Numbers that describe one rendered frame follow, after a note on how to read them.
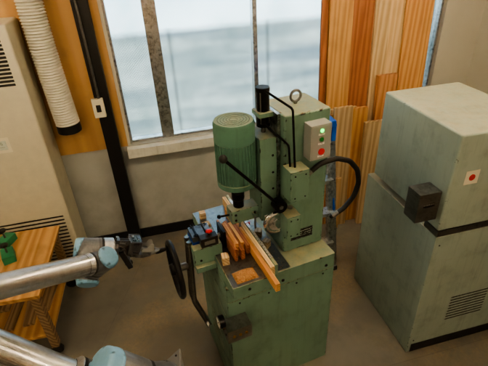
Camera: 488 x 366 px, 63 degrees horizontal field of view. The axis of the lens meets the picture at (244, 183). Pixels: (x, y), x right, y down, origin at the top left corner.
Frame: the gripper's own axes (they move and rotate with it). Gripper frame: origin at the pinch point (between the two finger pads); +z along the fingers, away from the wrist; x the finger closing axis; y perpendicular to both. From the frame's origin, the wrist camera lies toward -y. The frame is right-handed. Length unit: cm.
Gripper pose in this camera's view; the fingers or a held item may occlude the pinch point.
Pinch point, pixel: (156, 250)
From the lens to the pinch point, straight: 198.8
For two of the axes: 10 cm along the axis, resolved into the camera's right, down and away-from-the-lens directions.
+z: 8.8, 0.7, 4.7
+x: -3.8, -4.7, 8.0
